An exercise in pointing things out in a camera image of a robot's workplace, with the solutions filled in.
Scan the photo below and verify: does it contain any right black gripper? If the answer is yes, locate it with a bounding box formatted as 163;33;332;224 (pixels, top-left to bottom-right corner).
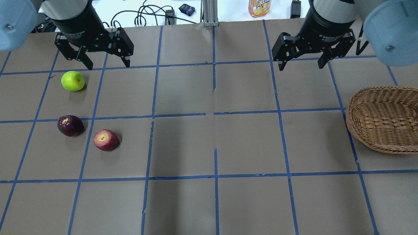
271;8;356;71

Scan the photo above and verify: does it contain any wicker basket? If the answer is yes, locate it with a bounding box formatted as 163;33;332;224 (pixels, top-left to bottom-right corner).
346;86;418;155

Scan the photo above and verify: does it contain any red yellow apple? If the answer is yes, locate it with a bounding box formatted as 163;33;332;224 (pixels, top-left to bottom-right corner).
93;129;120;151

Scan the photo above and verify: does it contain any black power adapter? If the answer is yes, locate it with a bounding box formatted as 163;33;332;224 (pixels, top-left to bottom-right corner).
290;0;301;18

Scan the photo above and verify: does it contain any green apple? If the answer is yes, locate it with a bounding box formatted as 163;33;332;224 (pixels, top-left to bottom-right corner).
61;71;85;92

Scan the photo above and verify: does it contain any black cable bundle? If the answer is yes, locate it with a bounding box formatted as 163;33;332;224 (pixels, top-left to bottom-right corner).
102;0;199;29

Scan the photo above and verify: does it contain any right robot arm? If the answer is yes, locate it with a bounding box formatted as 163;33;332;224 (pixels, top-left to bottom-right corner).
271;0;418;71

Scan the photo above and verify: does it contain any orange juice bottle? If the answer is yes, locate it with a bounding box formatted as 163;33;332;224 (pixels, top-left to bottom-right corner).
248;0;271;18

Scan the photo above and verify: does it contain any small blue checkered pouch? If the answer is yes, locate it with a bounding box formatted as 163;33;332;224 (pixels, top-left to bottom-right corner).
179;4;196;17

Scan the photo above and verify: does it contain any aluminium frame post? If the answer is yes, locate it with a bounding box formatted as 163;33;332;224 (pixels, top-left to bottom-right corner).
201;0;219;27

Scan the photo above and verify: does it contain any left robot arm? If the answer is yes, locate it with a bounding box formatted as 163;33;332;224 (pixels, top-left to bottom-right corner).
0;0;134;70

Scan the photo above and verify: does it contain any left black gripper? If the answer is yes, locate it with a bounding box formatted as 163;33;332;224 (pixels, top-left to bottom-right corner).
52;7;134;70

